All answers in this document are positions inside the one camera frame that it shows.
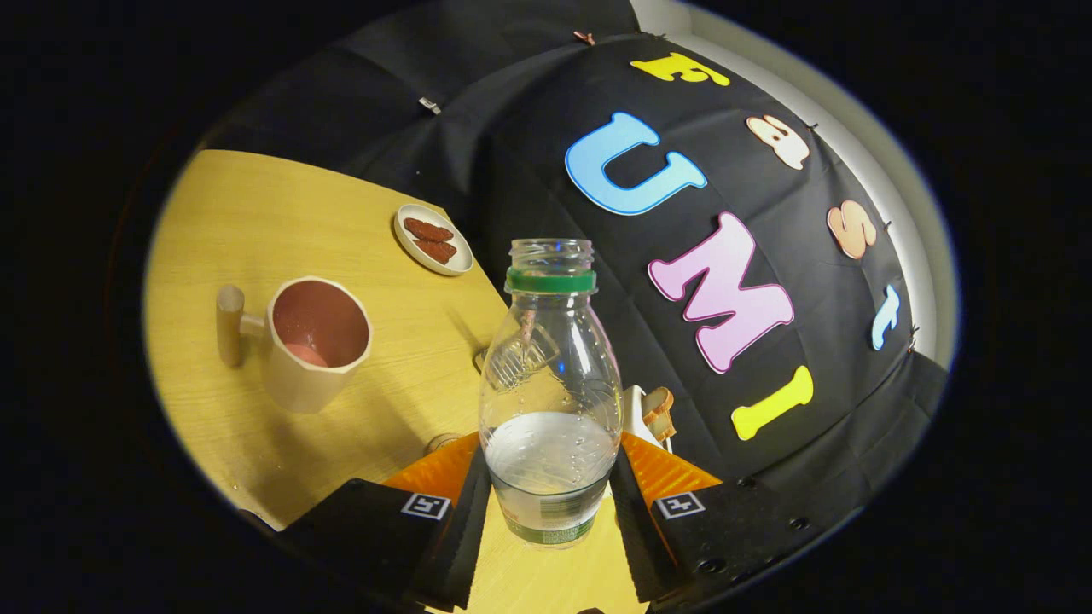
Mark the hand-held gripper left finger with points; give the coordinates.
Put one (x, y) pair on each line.
(465, 546)

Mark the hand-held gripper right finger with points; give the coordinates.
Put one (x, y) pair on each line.
(636, 546)

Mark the clear plastic juice bottle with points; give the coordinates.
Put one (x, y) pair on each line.
(550, 477)

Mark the toast slice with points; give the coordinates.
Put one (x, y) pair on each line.
(657, 401)
(665, 426)

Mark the white toaster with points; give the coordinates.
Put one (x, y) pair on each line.
(633, 418)

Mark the red-brown food piece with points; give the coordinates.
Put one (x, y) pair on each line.
(428, 230)
(437, 251)

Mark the round white plate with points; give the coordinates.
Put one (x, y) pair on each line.
(409, 243)

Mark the black backdrop cloth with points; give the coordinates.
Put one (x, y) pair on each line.
(529, 170)

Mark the wooden table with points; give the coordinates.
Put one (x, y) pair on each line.
(256, 222)

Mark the white cloth clip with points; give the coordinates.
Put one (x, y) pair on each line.
(429, 105)

